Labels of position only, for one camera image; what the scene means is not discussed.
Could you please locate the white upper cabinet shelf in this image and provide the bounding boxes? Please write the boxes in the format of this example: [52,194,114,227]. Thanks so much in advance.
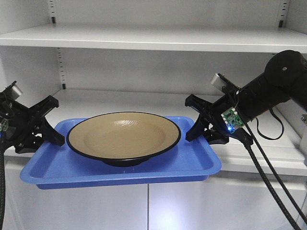
[0,23,307,54]

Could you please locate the black braided cable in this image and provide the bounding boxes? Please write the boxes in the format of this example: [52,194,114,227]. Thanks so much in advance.
[223,91,307,230]

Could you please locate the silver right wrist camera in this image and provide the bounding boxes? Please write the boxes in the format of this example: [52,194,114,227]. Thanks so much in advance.
[210,73,240,94]

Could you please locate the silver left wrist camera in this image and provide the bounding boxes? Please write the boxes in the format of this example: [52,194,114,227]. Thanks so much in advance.
[3,81,23,101]

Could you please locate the white cabinet doors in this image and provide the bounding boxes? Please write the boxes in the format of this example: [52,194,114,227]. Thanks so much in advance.
[3,159,291,230]

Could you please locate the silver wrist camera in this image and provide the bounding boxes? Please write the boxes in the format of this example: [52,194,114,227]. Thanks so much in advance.
[3,81,23,101]
[210,73,240,94]

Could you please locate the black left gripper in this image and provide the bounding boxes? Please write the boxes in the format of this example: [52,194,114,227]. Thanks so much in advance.
[0,91,65,153]

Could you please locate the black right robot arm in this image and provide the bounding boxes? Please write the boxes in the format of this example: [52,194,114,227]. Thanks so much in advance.
[185,50,307,146]

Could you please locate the blue plastic tray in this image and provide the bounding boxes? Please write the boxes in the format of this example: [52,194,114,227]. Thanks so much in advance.
[19,115,222,190]

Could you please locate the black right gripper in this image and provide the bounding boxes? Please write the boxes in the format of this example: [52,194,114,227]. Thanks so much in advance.
[185,93,253,145]

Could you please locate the green circuit board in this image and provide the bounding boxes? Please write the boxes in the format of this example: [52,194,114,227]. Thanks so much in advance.
[221,107,244,133]

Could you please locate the beige plate black rim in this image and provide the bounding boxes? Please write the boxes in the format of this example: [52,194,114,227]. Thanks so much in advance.
[66,112,181,167]

